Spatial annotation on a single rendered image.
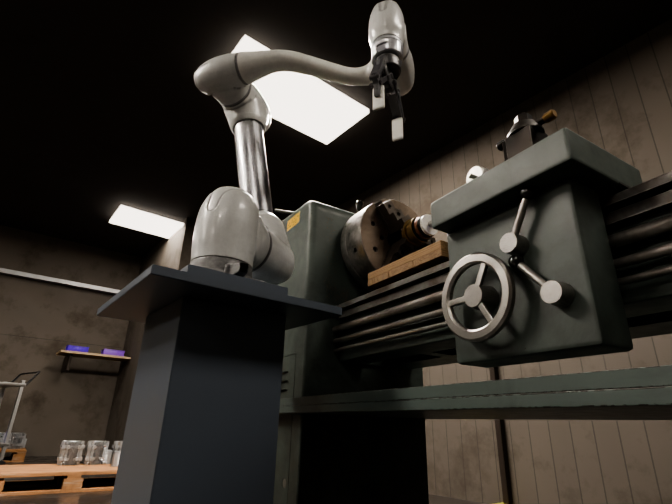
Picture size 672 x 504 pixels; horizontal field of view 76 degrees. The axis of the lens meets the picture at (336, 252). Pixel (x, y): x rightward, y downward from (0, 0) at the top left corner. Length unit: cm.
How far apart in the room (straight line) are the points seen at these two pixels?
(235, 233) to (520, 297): 66
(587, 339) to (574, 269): 10
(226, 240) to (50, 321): 672
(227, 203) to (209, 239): 11
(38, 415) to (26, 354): 86
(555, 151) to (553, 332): 28
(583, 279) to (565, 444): 269
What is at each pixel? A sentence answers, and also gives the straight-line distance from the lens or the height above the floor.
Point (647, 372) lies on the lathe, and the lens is 62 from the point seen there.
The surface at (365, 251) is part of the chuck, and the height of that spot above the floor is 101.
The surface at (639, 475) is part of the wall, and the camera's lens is 322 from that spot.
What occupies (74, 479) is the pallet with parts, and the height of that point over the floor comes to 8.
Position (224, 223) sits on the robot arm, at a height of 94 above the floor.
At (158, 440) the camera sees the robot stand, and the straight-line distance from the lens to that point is 92.
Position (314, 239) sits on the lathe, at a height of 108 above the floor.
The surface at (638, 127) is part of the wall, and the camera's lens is 364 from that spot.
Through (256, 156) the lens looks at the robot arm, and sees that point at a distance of 147.
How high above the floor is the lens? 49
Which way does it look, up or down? 22 degrees up
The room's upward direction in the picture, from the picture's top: 2 degrees clockwise
